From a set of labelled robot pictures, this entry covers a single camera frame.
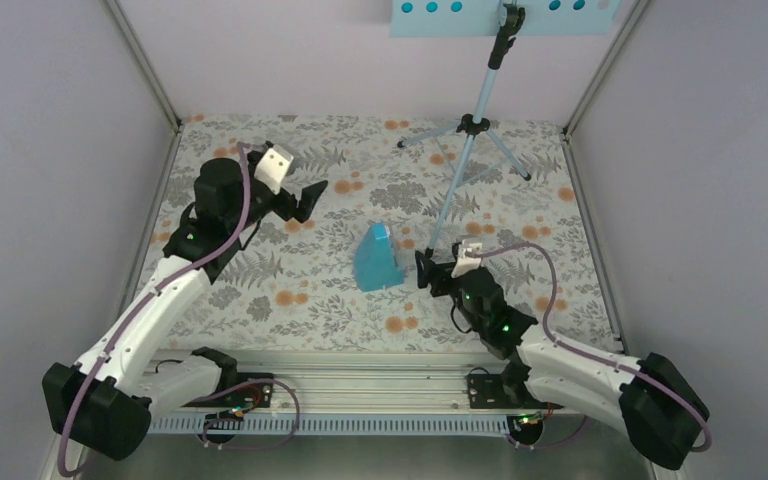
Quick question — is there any blue metronome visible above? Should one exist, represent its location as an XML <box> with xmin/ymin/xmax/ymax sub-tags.
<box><xmin>352</xmin><ymin>223</ymin><xmax>405</xmax><ymax>292</ymax></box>

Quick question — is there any light blue music stand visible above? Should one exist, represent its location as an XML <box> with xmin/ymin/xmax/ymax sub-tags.
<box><xmin>390</xmin><ymin>0</ymin><xmax>621</xmax><ymax>256</ymax></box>

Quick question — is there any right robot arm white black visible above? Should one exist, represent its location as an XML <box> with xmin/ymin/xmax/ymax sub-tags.
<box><xmin>415</xmin><ymin>251</ymin><xmax>711</xmax><ymax>471</ymax></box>

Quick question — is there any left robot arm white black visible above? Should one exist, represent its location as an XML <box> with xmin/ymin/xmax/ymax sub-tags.
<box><xmin>42</xmin><ymin>147</ymin><xmax>328</xmax><ymax>460</ymax></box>

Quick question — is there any floral patterned table mat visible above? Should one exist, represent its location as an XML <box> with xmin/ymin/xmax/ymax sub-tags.
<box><xmin>143</xmin><ymin>115</ymin><xmax>617</xmax><ymax>353</ymax></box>

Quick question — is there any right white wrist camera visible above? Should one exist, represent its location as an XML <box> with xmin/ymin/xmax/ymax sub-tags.
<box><xmin>451</xmin><ymin>237</ymin><xmax>484</xmax><ymax>278</ymax></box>

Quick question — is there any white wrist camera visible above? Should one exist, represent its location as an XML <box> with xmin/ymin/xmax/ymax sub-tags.
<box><xmin>451</xmin><ymin>237</ymin><xmax>484</xmax><ymax>278</ymax></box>
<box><xmin>254</xmin><ymin>145</ymin><xmax>294</xmax><ymax>195</ymax></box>

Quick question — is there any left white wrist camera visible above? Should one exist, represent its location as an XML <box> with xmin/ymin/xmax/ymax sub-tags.
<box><xmin>254</xmin><ymin>145</ymin><xmax>294</xmax><ymax>195</ymax></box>

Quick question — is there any aluminium mounting rail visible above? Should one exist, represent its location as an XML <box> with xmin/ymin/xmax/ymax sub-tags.
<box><xmin>65</xmin><ymin>360</ymin><xmax>667</xmax><ymax>417</ymax></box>

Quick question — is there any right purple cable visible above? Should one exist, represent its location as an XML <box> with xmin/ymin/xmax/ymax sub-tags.
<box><xmin>466</xmin><ymin>241</ymin><xmax>715</xmax><ymax>454</ymax></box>

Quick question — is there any purple cable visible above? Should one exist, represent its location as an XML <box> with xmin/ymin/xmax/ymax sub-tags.
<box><xmin>466</xmin><ymin>241</ymin><xmax>715</xmax><ymax>454</ymax></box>
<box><xmin>57</xmin><ymin>141</ymin><xmax>301</xmax><ymax>478</ymax></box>

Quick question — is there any left aluminium frame post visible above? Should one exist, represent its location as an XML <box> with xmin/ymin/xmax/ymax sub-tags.
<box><xmin>102</xmin><ymin>0</ymin><xmax>182</xmax><ymax>133</ymax></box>

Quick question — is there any aluminium frame post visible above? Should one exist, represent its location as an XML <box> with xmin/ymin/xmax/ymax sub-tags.
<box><xmin>102</xmin><ymin>0</ymin><xmax>182</xmax><ymax>133</ymax></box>
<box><xmin>563</xmin><ymin>0</ymin><xmax>651</xmax><ymax>141</ymax></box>

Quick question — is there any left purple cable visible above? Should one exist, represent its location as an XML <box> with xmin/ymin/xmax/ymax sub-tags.
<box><xmin>57</xmin><ymin>141</ymin><xmax>301</xmax><ymax>478</ymax></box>

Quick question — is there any right aluminium frame post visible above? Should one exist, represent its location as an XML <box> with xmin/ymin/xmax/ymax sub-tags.
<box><xmin>563</xmin><ymin>0</ymin><xmax>651</xmax><ymax>141</ymax></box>

